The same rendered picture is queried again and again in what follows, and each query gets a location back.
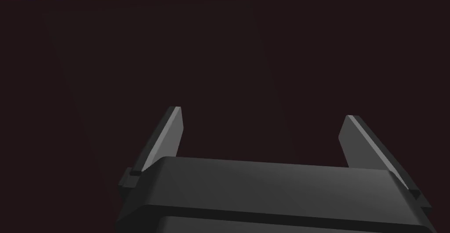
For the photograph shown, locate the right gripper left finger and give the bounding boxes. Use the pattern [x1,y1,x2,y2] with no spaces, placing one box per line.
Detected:
[130,106,184,177]

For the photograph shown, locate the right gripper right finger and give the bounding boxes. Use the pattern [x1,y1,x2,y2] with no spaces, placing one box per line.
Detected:
[338,114,422,199]

